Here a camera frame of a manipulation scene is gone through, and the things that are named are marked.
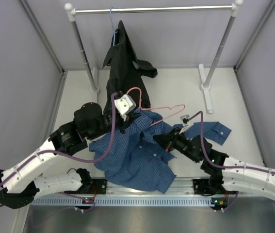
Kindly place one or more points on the blue hanger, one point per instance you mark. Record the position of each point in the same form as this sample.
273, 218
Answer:
113, 27

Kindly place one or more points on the white slotted cable duct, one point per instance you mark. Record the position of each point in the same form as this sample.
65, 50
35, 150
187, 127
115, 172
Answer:
131, 201

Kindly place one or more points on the black pinstripe shirt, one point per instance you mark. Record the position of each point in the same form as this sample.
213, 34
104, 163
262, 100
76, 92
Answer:
126, 69

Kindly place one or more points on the metal clothes rack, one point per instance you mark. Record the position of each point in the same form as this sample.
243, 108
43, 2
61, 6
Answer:
204, 77

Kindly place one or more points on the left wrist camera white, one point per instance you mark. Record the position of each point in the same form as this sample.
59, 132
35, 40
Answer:
124, 105

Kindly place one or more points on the pink hanger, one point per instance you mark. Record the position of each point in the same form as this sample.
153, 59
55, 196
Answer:
157, 108

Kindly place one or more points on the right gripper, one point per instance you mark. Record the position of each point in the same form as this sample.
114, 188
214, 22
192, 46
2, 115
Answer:
168, 140

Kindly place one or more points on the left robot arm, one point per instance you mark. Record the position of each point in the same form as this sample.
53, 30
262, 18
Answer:
24, 183

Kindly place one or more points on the blue plaid shirt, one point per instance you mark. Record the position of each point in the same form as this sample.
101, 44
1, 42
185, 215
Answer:
134, 154

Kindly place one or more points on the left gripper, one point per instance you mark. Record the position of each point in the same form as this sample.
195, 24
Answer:
123, 124

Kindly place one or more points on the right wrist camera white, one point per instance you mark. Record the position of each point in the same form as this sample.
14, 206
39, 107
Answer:
186, 123

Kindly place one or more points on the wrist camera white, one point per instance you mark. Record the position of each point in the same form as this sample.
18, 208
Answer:
124, 105
186, 123

